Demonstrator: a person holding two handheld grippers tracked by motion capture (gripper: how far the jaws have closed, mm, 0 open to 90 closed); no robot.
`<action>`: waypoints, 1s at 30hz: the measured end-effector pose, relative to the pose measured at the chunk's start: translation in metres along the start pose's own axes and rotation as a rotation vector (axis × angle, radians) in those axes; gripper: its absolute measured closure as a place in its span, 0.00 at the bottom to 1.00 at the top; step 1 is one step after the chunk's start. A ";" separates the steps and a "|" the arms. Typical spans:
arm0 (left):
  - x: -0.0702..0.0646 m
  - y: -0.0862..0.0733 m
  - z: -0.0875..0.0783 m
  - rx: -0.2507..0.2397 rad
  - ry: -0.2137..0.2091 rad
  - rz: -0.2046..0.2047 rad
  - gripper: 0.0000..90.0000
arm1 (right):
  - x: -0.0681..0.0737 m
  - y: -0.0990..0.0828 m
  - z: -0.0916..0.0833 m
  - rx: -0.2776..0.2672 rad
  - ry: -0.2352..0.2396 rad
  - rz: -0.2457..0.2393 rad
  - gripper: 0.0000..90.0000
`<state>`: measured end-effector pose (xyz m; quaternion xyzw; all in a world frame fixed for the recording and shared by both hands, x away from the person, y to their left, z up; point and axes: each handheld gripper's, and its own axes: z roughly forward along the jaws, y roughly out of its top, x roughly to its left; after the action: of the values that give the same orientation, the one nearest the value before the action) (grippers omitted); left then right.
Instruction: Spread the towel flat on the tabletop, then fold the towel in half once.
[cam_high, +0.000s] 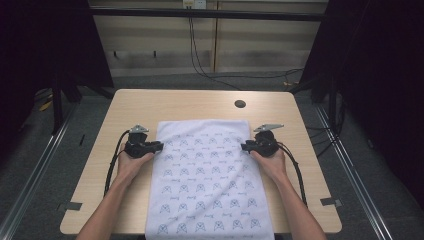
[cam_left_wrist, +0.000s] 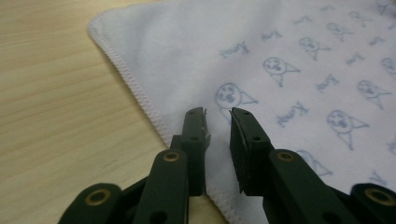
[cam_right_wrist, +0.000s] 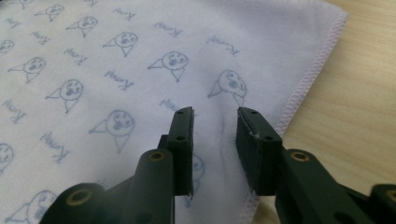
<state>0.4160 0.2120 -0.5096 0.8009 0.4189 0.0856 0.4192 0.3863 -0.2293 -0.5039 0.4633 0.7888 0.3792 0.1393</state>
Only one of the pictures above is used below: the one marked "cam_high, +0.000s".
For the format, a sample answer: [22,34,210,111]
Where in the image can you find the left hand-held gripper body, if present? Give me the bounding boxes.
[124,124,158,159]

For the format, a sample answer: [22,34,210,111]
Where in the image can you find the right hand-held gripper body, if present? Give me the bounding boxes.
[253,123,285,159]

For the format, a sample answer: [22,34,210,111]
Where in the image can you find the white patterned towel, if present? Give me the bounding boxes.
[144,119,276,240]

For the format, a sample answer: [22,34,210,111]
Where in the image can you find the person's left hand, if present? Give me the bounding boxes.
[116,143,156,187]

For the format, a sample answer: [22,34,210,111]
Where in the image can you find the person's right hand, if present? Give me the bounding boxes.
[249,148,289,185]

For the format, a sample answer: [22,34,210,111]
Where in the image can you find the black curtain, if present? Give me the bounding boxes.
[0,0,115,161]
[289,0,424,209]

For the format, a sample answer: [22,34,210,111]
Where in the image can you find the black horizontal crossbar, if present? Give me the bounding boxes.
[89,7,330,23]

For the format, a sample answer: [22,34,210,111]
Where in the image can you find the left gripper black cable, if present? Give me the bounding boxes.
[103,129,131,198]

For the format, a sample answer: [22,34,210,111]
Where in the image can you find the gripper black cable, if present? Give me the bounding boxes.
[277,141,309,208]
[103,129,131,198]

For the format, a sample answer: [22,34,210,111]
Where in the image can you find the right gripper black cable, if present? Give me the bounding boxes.
[277,141,309,208]

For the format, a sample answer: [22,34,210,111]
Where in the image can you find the black floor cables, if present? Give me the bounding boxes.
[305,96,346,158]

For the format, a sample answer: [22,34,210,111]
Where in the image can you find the metal floor rail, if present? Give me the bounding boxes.
[0,99,78,240]
[314,104,396,240]

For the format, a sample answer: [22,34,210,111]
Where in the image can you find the black wall cable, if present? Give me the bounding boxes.
[188,16,305,92]

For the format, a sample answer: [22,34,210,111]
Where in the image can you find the white wall power outlet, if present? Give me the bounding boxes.
[182,0,208,10]

